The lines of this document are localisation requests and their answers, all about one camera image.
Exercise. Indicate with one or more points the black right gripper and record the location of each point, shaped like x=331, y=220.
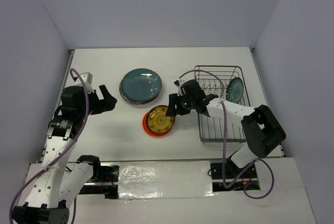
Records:
x=174, y=99

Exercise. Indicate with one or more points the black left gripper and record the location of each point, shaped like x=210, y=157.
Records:
x=105, y=104

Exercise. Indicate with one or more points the small yellow patterned plate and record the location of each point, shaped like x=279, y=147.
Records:
x=158, y=122

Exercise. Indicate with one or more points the small orange plate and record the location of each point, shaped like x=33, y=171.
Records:
x=145, y=127

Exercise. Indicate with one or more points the blue floral pattern plate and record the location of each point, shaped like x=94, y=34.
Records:
x=129, y=100

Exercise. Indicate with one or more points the large teal glazed plate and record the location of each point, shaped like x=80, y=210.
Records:
x=141, y=84

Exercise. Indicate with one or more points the small teal patterned plate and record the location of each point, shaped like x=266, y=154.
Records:
x=234, y=91

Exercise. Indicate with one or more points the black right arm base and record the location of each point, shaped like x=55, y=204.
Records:
x=215, y=172

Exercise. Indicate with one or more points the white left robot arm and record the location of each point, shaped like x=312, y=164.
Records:
x=54, y=192

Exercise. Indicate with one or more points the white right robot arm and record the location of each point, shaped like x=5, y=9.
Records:
x=262, y=131

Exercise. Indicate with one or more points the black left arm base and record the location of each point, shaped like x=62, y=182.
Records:
x=106, y=174

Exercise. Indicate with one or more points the silver foil tape sheet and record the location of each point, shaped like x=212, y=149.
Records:
x=175, y=179

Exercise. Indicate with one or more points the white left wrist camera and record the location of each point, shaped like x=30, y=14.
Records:
x=87, y=78

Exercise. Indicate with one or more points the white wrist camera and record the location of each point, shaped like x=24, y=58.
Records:
x=87, y=78
x=179, y=83

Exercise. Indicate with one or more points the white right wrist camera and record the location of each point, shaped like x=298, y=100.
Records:
x=179, y=83

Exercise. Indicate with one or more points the grey wire dish rack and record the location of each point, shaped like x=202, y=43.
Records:
x=214, y=79

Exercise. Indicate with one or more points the aluminium table edge rail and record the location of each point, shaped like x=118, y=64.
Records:
x=58, y=101

